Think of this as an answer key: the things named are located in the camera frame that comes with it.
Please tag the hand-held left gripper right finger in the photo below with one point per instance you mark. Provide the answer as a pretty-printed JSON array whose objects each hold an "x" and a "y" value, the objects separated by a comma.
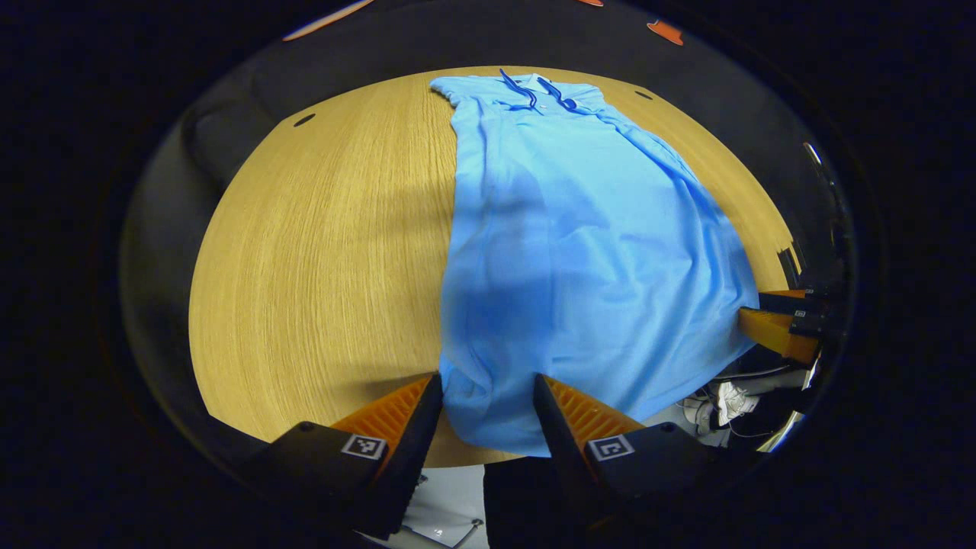
[{"x": 564, "y": 450}]

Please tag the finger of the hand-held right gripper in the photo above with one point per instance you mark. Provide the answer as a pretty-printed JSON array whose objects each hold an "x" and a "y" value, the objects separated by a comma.
[
  {"x": 774, "y": 332},
  {"x": 785, "y": 301}
]

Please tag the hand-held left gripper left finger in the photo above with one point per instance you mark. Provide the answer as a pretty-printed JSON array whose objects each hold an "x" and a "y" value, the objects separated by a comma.
[{"x": 408, "y": 457}]

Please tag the light blue polo T-shirt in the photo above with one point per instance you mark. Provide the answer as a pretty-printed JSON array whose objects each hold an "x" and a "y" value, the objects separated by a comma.
[{"x": 579, "y": 252}]

